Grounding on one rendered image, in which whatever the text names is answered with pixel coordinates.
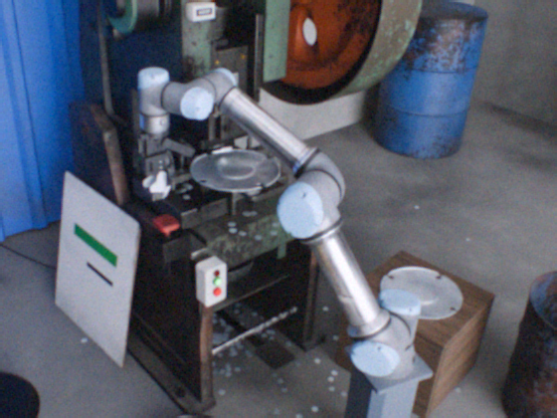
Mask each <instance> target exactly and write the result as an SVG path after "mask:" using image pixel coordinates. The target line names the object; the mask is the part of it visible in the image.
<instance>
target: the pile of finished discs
mask: <svg viewBox="0 0 557 418"><path fill-rule="evenodd" d="M388 276H392V277H393V278H394V279H389V278H388V277H387V276H385V277H384V279H382V281H381V285H380V290H381V292H383V291H385V290H387V289H399V290H403V291H406V292H408V293H412V294H414V296H415V297H416V298H417V299H418V300H420V315H419V318H422V319H441V318H445V317H448V316H450V315H452V314H454V313H456V312H454V311H451V310H450V307H454V308H455V309H456V311H458V310H459V309H460V308H461V306H462V303H463V294H462V292H461V290H460V289H459V287H458V286H457V285H456V284H455V283H454V282H453V281H451V280H450V279H449V278H447V277H445V276H443V277H442V278H441V279H437V278H436V277H439V276H440V275H439V274H438V272H435V271H430V270H427V269H422V268H413V267H410V268H401V269H398V270H395V271H392V272H389V274H388Z"/></svg>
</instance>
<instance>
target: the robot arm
mask: <svg viewBox="0 0 557 418"><path fill-rule="evenodd" d="M168 80H169V77H168V74H167V72H166V71H165V70H164V69H154V68H153V69H144V70H142V71H140V72H139V74H138V87H137V89H138V97H139V115H140V126H141V129H140V130H136V131H135V148H133V149H132V151H133V164H134V167H135V166H141V169H142V174H144V175H145V176H149V177H147V178H146V179H145V180H144V181H143V186H144V187H150V188H149V191H151V192H159V195H160V197H161V198H164V197H165V196H166V194H167V192H168V191H169V190H170V185H171V183H172V181H173V177H174V169H173V159H172V154H171V151H170V149H171V150H173V151H176V152H178V153H179V154H182V155H185V156H189V157H193V154H194V152H195V149H194V148H193V146H192V145H190V144H189V143H187V142H185V141H184V142H183V141H180V140H178V139H174V138H172V137H170V136H168V135H167V134H168V133H169V125H170V124H169V112H173V113H177V114H180V115H184V116H186V117H191V118H193V117H194V118H199V119H202V118H205V117H208V113H209V112H210V111H211V110H212V106H213V105H215V107H216V108H217V109H218V110H221V111H222V113H223V114H225V115H226V116H227V117H229V118H230V119H231V120H232V121H233V122H234V123H236V124H237V125H238V126H239V127H241V128H242V129H243V130H244V131H246V132H247V133H248V134H249V135H250V136H251V137H252V138H253V139H255V140H257V141H258V142H259V144H260V145H262V146H264V147H265V148H266V149H267V150H268V151H269V152H270V153H273V154H274V156H275V157H276V158H278V159H279V160H280V161H281V162H283V163H284V164H285V165H286V166H287V167H289V168H290V169H291V170H292V176H294V177H295V178H296V182H295V183H293V184H291V185H290V186H289V188H288V189H287V190H286V191H285V192H284V193H283V195H282V196H281V198H280V199H279V202H278V209H277V212H278V220H279V221H280V223H281V226H282V227H283V228H284V229H285V230H286V231H287V232H288V233H291V234H292V235H293V236H295V237H298V239H299V241H300V243H305V244H308V245H309V246H310V248H311V251H312V253H313V255H314V257H315V258H316V260H317V262H318V264H319V266H320V268H321V270H322V272H323V273H324V275H325V277H326V280H327V281H328V283H329V285H330V286H331V287H332V289H333V293H334V294H335V296H336V298H337V300H338V301H339V303H340V305H341V308H342V310H343V312H344V313H345V315H346V316H347V318H348V322H349V325H348V335H349V336H350V338H351V340H352V342H353V343H354V345H353V347H352V348H351V358H352V361H353V362H354V364H355V365H356V366H357V367H358V368H359V369H360V370H361V371H364V372H367V373H369V374H370V375H374V376H379V377H385V378H390V379H397V378H402V377H406V376H408V375H409V374H410V373H411V371H412V370H413V369H414V365H415V362H416V356H415V351H414V347H413V339H414V335H415V331H416V327H417V323H418V319H419V315H420V300H418V299H417V298H416V297H415V296H414V294H412V293H408V292H406V291H403V290H399V289H387V290H385V291H383V292H381V293H380V294H379V295H378V299H377V301H376V300H375V298H374V296H373V294H372V293H371V291H370V287H369V286H368V284H367V282H366V280H365V279H364V277H363V273H362V272H361V270H360V268H359V266H358V265H357V263H356V259H355V257H354V256H353V254H352V252H351V250H350V249H349V247H348V243H347V242H346V240H345V238H344V236H343V235H342V233H341V224H342V219H341V215H340V213H339V212H338V210H337V208H336V206H338V205H339V204H340V202H341V199H342V198H343V195H344V188H345V186H344V181H343V178H342V176H341V172H340V171H339V169H338V168H337V167H336V166H335V165H334V162H333V161H331V160H330V159H329V158H328V157H327V156H326V154H325V153H322V152H321V151H320V150H319V148H317V147H310V146H308V145H306V144H305V143H304V141H303V140H301V139H299V138H298V137H297V136H296V135H295V134H294V133H293V132H291V131H289V129H288V128H286V127H285V126H284V125H283V124H281V123H280V122H279V121H278V120H276V119H275V118H274V117H273V116H271V115H270V114H269V113H268V112H267V111H266V110H265V109H263V108H261V107H260V105H259V104H257V103H255V102H254V101H252V99H251V98H250V97H249V96H246V95H245V93H244V92H242V91H241V90H240V89H238V88H237V87H236V81H235V79H234V77H233V75H232V74H231V73H230V71H228V70H226V69H223V68H220V69H216V70H214V71H210V72H208V74H206V75H203V76H201V77H200V78H198V79H196V80H194V81H193V82H189V83H187V84H185V85H184V84H179V83H172V82H169V81H168ZM135 154H138V160H139V161H136V162H135Z"/></svg>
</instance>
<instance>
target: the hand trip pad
mask: <svg viewBox="0 0 557 418"><path fill-rule="evenodd" d="M153 225H154V226H155V227H156V228H158V229H159V230H160V231H162V232H163V235H169V234H170V233H169V232H170V231H171V230H174V229H177V228H178V227H179V222H178V220H176V219H174V218H173V217H172V216H170V214H164V215H162V216H159V217H156V218H155V219H154V220H153Z"/></svg>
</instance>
